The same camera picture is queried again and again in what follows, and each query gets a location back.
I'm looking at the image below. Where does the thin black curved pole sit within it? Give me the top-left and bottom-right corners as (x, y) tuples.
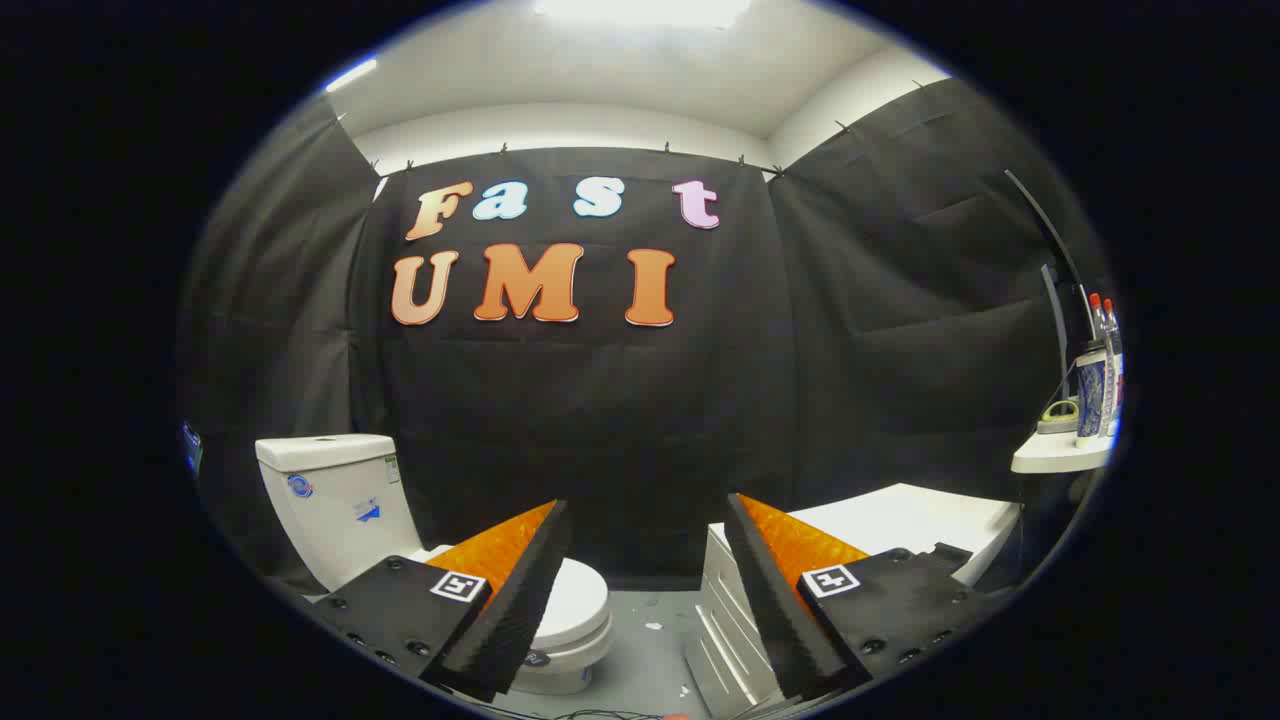
(1005, 169), (1098, 343)

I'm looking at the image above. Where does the grey upright bar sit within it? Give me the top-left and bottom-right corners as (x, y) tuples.
(1040, 264), (1072, 403)

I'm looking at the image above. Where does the ceiling light panel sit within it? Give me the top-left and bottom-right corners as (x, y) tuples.
(533, 0), (753, 30)

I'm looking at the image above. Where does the ceiling light strip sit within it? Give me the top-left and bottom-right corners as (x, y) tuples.
(324, 57), (380, 94)

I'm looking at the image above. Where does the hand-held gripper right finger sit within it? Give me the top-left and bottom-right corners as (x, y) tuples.
(724, 492), (1011, 703)

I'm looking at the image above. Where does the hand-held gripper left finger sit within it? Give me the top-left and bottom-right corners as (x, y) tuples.
(305, 498), (573, 704)

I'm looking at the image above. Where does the patterned blue white can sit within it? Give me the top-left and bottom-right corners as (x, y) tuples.
(1075, 342), (1108, 449)

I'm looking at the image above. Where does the white toilet seat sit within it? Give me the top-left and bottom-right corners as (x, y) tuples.
(530, 608), (615, 669)

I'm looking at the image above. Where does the white ceramic toilet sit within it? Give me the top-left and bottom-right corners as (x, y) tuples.
(255, 433), (615, 697)

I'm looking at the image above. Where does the white drawer cabinet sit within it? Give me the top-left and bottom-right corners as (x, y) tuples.
(685, 483), (1021, 717)

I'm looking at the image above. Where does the white toilet lid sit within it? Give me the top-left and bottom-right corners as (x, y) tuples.
(425, 543), (612, 653)

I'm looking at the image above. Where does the black backdrop cloth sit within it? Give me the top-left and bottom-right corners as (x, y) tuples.
(178, 78), (1111, 601)

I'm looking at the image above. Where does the white wall shelf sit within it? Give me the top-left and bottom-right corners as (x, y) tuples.
(1010, 430), (1116, 475)

